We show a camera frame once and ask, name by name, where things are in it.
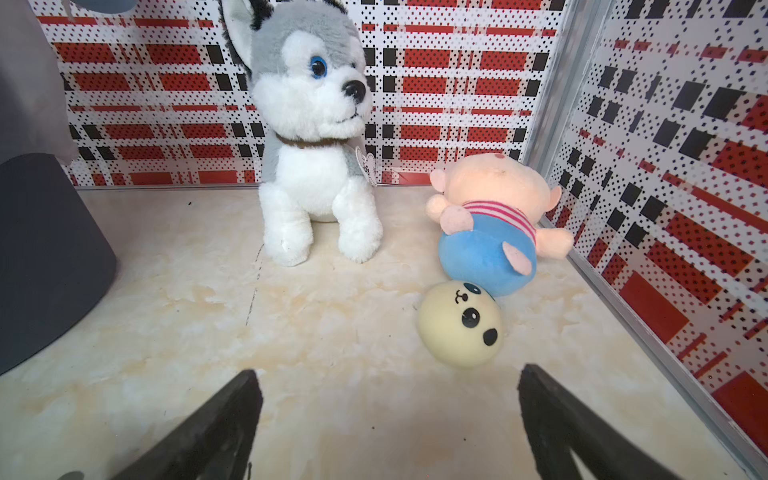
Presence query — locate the clear plastic bin liner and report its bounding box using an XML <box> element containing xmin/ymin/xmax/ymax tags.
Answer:
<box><xmin>1</xmin><ymin>1</ymin><xmax>78</xmax><ymax>165</ymax></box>

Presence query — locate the dark grey trash bin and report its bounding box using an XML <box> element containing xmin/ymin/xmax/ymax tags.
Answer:
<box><xmin>1</xmin><ymin>153</ymin><xmax>117</xmax><ymax>372</ymax></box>

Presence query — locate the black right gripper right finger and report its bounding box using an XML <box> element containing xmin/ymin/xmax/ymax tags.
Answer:
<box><xmin>518</xmin><ymin>364</ymin><xmax>678</xmax><ymax>479</ymax></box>

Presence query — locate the grey white husky plush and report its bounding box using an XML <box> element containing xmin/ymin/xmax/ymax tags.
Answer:
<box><xmin>219</xmin><ymin>1</ymin><xmax>383</xmax><ymax>266</ymax></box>

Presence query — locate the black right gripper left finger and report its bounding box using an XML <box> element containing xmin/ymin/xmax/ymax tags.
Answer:
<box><xmin>114</xmin><ymin>369</ymin><xmax>263</xmax><ymax>479</ymax></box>

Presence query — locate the pink pig plush blue shirt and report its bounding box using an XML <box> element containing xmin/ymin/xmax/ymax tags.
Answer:
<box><xmin>426</xmin><ymin>153</ymin><xmax>574</xmax><ymax>297</ymax></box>

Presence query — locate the cream round face ball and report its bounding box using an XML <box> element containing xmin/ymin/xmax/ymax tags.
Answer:
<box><xmin>417</xmin><ymin>280</ymin><xmax>504</xmax><ymax>368</ymax></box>

